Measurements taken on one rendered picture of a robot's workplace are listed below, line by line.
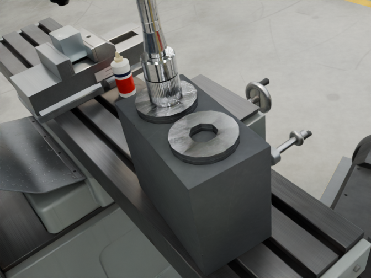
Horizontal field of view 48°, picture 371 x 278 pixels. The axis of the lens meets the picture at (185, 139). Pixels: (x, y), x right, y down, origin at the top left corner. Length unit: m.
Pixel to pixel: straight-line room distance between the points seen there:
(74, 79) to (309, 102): 1.74
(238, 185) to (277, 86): 2.14
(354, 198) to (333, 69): 1.68
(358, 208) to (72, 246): 0.73
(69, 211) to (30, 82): 0.31
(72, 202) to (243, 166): 0.54
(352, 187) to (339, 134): 1.09
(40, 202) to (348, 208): 0.77
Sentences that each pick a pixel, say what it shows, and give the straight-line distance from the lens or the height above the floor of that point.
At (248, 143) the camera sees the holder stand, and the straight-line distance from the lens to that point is 0.51.
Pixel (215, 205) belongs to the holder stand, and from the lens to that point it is 0.51.
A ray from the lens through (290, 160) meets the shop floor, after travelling 2.13.
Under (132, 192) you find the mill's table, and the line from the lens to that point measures 0.74.
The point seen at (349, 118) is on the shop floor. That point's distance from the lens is 2.41.
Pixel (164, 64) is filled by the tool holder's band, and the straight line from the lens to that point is 0.53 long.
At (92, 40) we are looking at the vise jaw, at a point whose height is 1.07.
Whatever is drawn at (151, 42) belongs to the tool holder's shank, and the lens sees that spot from 0.53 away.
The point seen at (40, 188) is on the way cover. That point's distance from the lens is 0.90.
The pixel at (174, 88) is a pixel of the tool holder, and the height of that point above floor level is 1.18.
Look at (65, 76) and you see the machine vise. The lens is 0.97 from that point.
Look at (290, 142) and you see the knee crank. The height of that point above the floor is 0.55.
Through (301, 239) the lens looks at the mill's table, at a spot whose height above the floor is 0.96.
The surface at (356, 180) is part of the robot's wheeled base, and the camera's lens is 1.25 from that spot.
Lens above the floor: 1.49
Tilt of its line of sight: 40 degrees down
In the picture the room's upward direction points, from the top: 10 degrees counter-clockwise
